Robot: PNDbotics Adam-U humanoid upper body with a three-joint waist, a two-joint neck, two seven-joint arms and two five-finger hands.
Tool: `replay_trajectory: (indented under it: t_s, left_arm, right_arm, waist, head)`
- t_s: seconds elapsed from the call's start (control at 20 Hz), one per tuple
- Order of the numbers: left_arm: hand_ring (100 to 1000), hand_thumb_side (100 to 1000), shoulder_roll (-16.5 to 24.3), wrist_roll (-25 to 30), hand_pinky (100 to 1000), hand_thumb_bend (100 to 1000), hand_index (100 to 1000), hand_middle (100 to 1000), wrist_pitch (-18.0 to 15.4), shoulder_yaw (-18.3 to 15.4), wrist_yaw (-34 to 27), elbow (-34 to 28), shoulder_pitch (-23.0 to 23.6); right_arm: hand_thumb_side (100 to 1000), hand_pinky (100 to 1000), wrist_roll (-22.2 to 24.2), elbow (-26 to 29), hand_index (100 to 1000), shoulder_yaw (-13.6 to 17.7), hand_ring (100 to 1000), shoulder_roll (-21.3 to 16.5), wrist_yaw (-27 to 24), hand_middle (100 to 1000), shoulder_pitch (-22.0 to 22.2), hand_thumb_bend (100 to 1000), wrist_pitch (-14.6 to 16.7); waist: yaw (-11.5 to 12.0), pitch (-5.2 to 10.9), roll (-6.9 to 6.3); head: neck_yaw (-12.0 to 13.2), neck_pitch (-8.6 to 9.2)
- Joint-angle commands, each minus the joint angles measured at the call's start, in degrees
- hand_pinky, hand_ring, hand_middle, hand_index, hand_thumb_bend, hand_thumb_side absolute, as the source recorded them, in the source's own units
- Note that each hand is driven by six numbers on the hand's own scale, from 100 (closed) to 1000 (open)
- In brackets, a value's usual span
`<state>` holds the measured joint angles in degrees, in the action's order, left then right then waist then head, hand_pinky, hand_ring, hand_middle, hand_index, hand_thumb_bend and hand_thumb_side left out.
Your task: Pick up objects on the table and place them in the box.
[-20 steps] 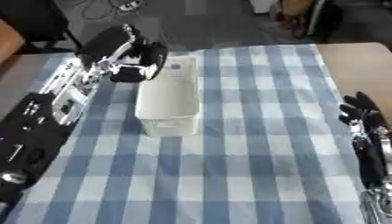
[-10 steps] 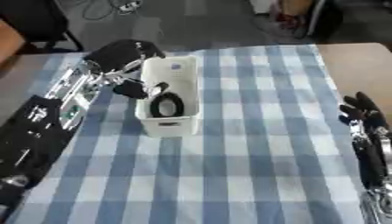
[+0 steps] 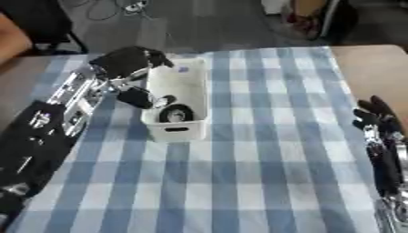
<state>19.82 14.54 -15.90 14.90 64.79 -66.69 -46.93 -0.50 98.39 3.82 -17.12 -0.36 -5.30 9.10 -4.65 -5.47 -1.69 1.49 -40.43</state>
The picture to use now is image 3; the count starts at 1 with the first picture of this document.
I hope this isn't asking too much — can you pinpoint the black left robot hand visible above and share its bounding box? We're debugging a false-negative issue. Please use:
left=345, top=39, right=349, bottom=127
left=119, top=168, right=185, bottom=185
left=87, top=46, right=176, bottom=110

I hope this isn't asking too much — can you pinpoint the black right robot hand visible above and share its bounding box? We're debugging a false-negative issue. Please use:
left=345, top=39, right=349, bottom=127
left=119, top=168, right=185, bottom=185
left=351, top=95, right=408, bottom=197

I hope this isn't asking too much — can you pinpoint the white plastic box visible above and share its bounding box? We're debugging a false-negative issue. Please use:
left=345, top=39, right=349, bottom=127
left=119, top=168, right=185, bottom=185
left=138, top=57, right=210, bottom=143

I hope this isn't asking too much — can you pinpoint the small black round object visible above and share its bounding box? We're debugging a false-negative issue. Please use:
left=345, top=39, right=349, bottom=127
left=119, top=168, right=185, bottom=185
left=159, top=94, right=179, bottom=105

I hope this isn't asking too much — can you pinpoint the black tape roll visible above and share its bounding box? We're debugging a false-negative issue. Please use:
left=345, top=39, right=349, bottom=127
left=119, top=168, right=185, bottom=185
left=156, top=103, right=197, bottom=124

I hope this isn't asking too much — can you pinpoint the black chair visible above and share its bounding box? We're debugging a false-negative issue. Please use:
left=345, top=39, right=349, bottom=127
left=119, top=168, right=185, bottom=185
left=0, top=0, right=91, bottom=56

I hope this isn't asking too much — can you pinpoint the person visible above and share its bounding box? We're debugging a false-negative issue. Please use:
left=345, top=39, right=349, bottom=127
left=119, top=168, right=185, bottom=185
left=0, top=13, right=34, bottom=66

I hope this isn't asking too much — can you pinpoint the black bag with red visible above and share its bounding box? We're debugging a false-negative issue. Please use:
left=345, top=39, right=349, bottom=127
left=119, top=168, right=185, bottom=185
left=279, top=0, right=361, bottom=44

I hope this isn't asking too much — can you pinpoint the black cable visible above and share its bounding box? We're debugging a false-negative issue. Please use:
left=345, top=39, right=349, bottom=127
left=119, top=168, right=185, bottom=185
left=62, top=0, right=150, bottom=22

